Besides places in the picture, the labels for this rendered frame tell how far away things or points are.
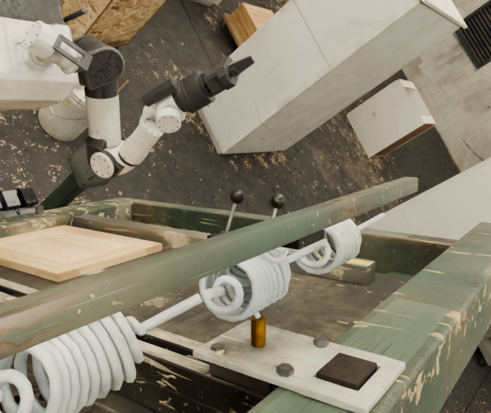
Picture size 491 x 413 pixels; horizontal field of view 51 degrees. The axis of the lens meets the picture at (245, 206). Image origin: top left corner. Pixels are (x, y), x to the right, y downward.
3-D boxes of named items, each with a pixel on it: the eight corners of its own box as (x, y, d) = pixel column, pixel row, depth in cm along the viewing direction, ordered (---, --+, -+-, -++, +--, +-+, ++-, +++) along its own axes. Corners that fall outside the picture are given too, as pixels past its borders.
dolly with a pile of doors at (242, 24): (252, 30, 531) (273, 11, 513) (274, 72, 521) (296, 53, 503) (213, 20, 482) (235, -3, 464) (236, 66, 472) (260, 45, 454)
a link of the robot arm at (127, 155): (147, 148, 137) (113, 189, 148) (166, 136, 145) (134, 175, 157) (118, 120, 136) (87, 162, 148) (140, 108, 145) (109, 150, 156)
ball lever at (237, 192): (221, 241, 131) (237, 192, 134) (234, 242, 129) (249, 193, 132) (213, 236, 128) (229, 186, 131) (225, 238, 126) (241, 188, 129)
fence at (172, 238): (87, 226, 164) (86, 213, 163) (375, 279, 110) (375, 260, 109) (74, 229, 160) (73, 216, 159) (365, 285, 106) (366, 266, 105)
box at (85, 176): (92, 158, 196) (118, 133, 186) (105, 186, 194) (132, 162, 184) (65, 161, 187) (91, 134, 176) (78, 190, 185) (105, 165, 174)
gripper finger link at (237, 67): (256, 64, 127) (234, 76, 129) (249, 52, 125) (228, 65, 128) (256, 65, 125) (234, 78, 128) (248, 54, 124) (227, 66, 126)
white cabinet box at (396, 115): (361, 115, 641) (412, 81, 599) (384, 156, 630) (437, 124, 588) (345, 115, 605) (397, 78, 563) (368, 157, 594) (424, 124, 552)
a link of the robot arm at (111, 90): (76, 88, 145) (71, 38, 138) (107, 84, 149) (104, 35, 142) (91, 101, 136) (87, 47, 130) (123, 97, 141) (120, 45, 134)
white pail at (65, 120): (75, 102, 309) (117, 52, 282) (93, 145, 303) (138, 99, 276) (25, 98, 284) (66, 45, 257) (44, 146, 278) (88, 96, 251)
